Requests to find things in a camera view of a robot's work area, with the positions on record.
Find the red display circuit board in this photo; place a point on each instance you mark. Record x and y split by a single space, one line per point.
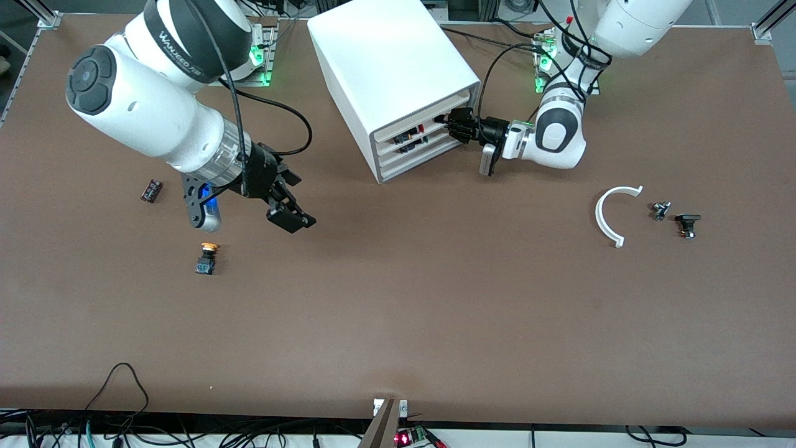
407 437

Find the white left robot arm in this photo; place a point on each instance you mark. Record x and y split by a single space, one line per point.
559 134

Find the small black terminal block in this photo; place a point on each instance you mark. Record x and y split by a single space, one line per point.
151 190

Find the small black button part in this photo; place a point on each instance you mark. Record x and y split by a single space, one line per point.
687 224

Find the orange push button blue base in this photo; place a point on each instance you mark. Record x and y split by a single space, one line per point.
206 259

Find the small grey metal part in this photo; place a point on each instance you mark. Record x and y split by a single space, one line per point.
660 210

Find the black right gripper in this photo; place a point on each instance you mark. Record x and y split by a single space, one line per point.
266 171

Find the aluminium frame corner profile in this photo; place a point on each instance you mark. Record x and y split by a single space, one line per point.
43 15
768 22

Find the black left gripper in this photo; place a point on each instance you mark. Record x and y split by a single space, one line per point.
490 130

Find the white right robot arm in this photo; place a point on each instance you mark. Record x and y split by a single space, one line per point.
161 93

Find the white curved plastic arc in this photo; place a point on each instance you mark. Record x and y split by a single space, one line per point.
602 218

